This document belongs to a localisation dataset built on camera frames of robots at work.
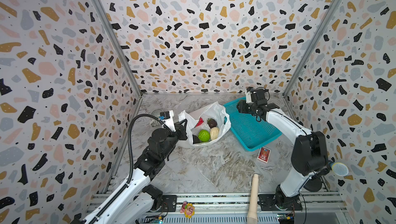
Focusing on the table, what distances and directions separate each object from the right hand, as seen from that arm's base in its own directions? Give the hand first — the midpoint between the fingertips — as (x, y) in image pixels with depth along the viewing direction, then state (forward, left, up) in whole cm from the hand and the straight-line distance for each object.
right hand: (238, 103), depth 92 cm
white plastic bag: (-2, +12, -7) cm, 14 cm away
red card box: (-25, -14, -17) cm, 33 cm away
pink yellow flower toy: (-52, +26, -14) cm, 60 cm away
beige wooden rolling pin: (-55, -2, -12) cm, 56 cm away
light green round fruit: (-15, +21, -13) cm, 28 cm away
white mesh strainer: (-40, -34, +8) cm, 53 cm away
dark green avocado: (-17, +26, -15) cm, 34 cm away
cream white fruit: (-13, +14, -13) cm, 23 cm away
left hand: (-20, +27, +12) cm, 36 cm away
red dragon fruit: (-4, +23, -14) cm, 27 cm away
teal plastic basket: (-10, -10, -19) cm, 24 cm away
